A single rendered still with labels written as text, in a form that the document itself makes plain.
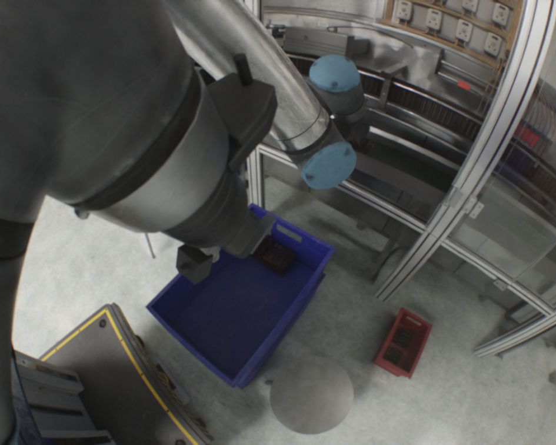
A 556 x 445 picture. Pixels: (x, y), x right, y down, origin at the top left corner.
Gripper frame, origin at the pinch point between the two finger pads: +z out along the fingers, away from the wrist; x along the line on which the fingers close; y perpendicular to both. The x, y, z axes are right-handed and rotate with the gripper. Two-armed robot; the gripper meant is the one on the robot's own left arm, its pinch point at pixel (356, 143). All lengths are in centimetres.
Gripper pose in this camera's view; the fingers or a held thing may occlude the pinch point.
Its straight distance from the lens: 80.4
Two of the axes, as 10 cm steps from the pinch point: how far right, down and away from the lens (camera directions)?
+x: -8.0, -4.4, 4.0
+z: 4.3, 0.3, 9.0
